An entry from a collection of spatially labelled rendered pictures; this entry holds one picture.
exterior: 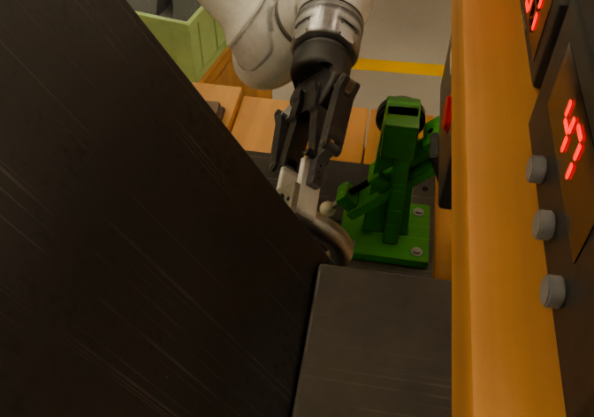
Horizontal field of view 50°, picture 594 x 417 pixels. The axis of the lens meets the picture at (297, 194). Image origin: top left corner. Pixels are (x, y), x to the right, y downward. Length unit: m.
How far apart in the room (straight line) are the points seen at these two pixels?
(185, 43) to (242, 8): 0.61
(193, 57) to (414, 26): 1.96
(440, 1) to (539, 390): 3.43
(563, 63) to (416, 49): 2.93
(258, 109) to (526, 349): 1.18
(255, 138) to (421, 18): 2.24
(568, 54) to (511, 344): 0.12
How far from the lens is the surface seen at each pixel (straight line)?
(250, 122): 1.35
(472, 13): 0.42
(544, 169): 0.29
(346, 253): 0.76
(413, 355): 0.59
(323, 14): 0.82
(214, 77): 1.68
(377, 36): 3.28
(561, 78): 0.29
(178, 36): 1.56
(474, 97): 0.35
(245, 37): 0.96
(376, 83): 2.96
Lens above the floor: 1.75
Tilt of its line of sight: 46 degrees down
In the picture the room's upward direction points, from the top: straight up
